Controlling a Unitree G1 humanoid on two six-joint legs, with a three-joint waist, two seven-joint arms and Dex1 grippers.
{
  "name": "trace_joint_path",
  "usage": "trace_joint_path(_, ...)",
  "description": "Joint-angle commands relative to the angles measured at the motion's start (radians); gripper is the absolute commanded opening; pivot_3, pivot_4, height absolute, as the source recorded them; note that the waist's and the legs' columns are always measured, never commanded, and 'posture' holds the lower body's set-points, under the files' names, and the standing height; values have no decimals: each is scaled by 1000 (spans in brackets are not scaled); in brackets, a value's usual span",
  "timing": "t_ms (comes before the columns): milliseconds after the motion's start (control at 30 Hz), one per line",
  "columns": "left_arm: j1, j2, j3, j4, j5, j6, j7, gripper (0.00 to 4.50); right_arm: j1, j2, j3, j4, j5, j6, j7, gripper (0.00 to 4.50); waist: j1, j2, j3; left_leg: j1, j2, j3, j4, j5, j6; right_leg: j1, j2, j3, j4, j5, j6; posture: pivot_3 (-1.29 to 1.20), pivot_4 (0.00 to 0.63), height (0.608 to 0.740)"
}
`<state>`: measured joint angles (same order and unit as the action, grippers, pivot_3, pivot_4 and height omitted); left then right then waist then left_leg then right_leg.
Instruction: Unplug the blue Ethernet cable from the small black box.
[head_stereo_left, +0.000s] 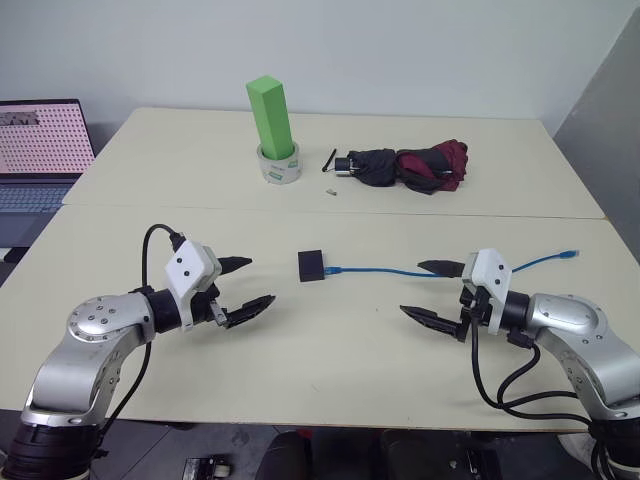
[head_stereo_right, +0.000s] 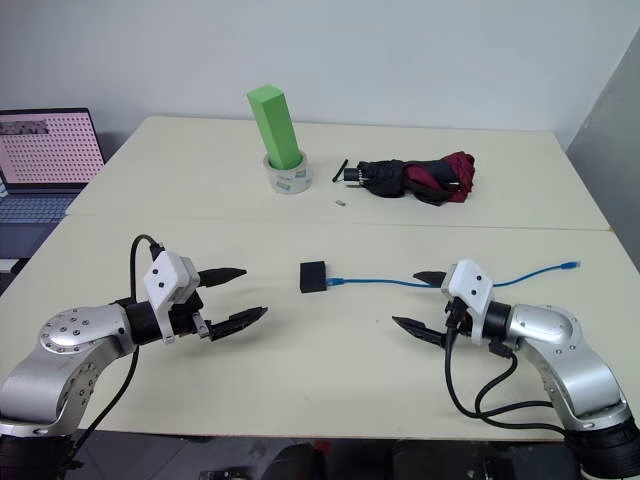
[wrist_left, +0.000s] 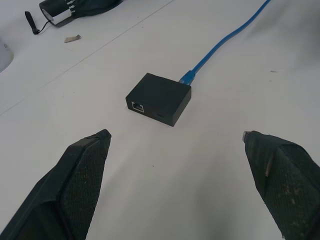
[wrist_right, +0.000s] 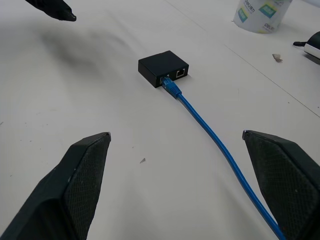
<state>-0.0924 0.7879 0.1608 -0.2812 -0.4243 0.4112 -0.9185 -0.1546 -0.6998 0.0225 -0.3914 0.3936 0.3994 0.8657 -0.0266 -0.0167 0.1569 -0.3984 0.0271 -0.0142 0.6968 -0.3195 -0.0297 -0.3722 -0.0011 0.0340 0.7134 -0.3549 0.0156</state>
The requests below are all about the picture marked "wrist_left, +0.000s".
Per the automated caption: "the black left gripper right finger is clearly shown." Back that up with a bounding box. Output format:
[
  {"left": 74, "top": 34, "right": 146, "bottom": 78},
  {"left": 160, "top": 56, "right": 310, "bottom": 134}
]
[{"left": 241, "top": 130, "right": 320, "bottom": 240}]

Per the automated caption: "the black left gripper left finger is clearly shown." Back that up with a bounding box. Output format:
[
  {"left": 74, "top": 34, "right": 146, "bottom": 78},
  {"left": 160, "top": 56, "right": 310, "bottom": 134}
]
[{"left": 0, "top": 128, "right": 112, "bottom": 240}]

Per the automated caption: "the black network adapter box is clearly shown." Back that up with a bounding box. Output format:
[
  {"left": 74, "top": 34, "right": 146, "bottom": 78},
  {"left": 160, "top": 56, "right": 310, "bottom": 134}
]
[{"left": 125, "top": 72, "right": 192, "bottom": 128}]

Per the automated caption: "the white round object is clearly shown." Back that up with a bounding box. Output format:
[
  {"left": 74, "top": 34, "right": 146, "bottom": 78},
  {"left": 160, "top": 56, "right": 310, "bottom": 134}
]
[{"left": 0, "top": 39, "right": 14, "bottom": 74}]

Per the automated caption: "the black and silver cylindrical device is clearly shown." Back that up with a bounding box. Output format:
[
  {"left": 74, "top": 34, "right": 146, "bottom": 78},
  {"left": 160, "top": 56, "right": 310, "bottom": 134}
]
[{"left": 39, "top": 0, "right": 124, "bottom": 26}]

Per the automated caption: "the blue Ethernet cable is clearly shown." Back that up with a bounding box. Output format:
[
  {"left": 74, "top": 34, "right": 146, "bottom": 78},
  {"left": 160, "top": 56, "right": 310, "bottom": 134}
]
[{"left": 178, "top": 0, "right": 272, "bottom": 87}]

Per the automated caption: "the small black antenna with wire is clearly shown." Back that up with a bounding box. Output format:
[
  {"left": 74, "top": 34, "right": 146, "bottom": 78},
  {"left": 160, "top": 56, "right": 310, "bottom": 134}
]
[{"left": 24, "top": 10, "right": 53, "bottom": 35}]

